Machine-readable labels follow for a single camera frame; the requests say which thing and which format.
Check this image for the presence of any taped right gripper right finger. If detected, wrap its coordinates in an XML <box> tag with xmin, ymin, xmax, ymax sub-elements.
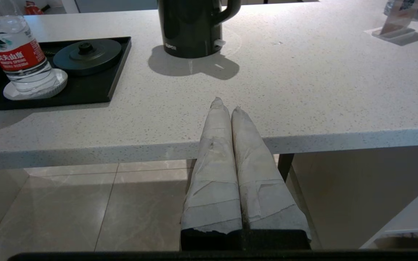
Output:
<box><xmin>231</xmin><ymin>105</ymin><xmax>312</xmax><ymax>250</ymax></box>

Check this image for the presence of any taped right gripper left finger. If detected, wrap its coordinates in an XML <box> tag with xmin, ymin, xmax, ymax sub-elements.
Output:
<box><xmin>180</xmin><ymin>97</ymin><xmax>244</xmax><ymax>251</ymax></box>

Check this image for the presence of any black electric kettle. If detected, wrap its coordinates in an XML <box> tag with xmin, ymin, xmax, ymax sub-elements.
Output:
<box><xmin>157</xmin><ymin>0</ymin><xmax>242</xmax><ymax>59</ymax></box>

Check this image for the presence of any black round kettle base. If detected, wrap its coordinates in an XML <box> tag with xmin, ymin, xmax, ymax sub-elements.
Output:
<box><xmin>53</xmin><ymin>38</ymin><xmax>122</xmax><ymax>76</ymax></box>

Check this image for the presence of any red-label water bottle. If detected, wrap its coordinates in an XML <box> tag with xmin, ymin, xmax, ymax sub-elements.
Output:
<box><xmin>0</xmin><ymin>0</ymin><xmax>60</xmax><ymax>95</ymax></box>

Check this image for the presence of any black serving tray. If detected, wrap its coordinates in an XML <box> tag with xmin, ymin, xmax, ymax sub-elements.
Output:
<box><xmin>0</xmin><ymin>36</ymin><xmax>132</xmax><ymax>112</ymax></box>

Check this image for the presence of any white round coaster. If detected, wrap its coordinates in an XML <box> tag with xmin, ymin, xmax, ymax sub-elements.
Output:
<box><xmin>3</xmin><ymin>69</ymin><xmax>68</xmax><ymax>101</ymax></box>

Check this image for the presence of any clear acrylic sign holder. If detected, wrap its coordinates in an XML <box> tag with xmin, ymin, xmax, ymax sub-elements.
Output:
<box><xmin>372</xmin><ymin>0</ymin><xmax>418</xmax><ymax>40</ymax></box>

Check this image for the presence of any red bag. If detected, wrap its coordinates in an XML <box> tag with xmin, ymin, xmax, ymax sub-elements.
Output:
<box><xmin>24</xmin><ymin>1</ymin><xmax>51</xmax><ymax>15</ymax></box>

